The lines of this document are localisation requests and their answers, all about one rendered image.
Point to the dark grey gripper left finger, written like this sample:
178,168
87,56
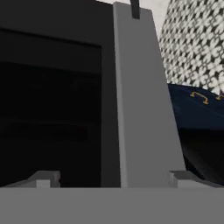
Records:
46,178

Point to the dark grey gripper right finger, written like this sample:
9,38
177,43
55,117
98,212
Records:
183,178

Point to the grey microwave door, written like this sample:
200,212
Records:
143,116

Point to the black microwave oven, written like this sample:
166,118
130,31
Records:
52,96

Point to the navy blue cupboard run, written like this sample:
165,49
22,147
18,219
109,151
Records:
198,119

